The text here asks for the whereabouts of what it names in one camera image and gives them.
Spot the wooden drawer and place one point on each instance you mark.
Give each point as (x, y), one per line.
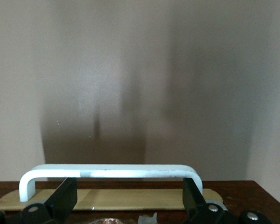
(247, 198)

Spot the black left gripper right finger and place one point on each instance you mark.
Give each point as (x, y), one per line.
(192, 200)

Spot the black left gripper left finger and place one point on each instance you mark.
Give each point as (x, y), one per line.
(60, 203)

